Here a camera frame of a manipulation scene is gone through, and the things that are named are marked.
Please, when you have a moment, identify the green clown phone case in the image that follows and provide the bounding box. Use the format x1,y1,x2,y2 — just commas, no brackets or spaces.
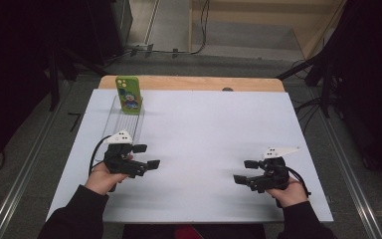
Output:
114,75,144,116

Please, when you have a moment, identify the beige wooden platform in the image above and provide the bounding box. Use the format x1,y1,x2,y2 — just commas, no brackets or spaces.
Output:
188,0,348,62

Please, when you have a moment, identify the bundle of black cables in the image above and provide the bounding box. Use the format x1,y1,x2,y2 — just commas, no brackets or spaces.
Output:
293,95,327,134

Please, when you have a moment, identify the black metal stand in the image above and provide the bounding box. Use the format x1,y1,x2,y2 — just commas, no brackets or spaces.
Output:
47,48,111,113
276,49,341,118

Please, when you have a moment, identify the person's left hand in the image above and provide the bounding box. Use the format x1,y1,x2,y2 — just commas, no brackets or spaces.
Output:
85,161,129,196

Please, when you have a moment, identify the metal floor rail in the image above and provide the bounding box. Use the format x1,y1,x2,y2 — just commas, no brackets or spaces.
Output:
307,89,382,239
0,80,74,239

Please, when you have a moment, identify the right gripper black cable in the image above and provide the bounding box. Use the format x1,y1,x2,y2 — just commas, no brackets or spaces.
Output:
286,166,312,197

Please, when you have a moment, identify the white board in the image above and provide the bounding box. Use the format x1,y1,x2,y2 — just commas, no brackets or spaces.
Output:
45,88,334,224

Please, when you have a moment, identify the wooden table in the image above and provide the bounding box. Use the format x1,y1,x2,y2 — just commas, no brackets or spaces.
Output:
97,75,286,94

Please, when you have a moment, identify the clear plastic rack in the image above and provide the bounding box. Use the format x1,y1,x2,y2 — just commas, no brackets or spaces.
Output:
95,94,146,163

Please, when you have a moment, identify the red cloth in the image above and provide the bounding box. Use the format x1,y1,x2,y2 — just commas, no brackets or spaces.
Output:
173,225,204,239

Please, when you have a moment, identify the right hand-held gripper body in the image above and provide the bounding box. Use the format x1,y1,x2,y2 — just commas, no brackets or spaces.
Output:
246,145,301,194

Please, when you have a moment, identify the person's right hand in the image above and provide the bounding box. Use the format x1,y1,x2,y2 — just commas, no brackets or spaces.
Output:
265,176,308,209

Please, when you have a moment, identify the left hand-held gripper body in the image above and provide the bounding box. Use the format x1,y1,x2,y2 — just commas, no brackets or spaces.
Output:
103,129,149,179

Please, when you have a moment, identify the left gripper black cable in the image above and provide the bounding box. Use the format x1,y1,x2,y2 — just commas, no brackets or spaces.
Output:
88,134,112,177

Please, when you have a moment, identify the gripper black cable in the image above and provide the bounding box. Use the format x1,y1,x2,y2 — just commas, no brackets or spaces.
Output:
286,166,312,197
88,134,112,177

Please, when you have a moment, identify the black floor cable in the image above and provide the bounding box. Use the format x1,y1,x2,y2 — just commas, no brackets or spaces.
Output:
124,0,211,58

